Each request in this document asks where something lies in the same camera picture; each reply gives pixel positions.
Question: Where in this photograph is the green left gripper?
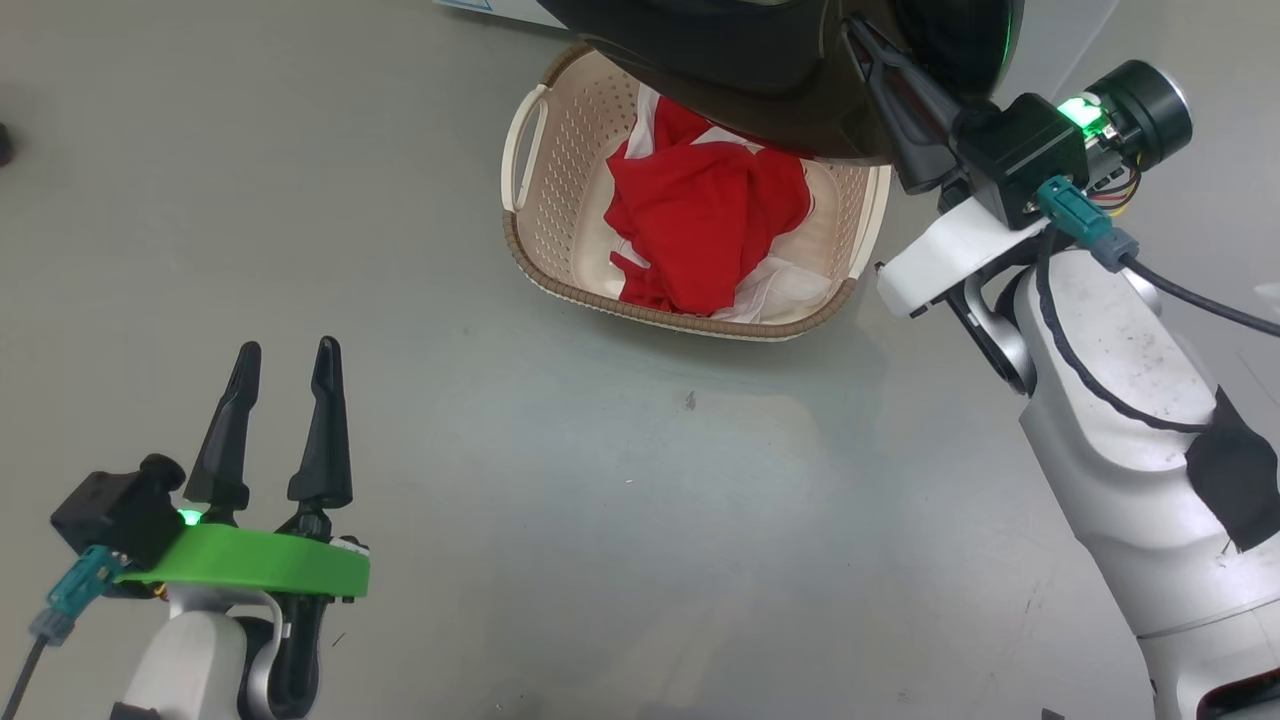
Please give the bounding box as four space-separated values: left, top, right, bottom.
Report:
115 336 371 603

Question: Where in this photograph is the round glass washing machine door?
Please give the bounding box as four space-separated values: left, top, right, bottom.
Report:
535 0 1026 166

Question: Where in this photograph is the red garment with white cuff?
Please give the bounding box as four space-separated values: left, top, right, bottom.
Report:
603 85 813 317

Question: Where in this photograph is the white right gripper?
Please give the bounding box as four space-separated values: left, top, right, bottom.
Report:
845 15 1051 321

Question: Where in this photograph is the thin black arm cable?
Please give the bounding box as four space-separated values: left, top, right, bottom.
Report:
1035 228 1216 436

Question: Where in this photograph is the white front-load washing machine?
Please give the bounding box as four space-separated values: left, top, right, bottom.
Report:
433 0 1121 96

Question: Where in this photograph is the cream perforated laundry basket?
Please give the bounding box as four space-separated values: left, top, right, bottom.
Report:
500 42 893 343

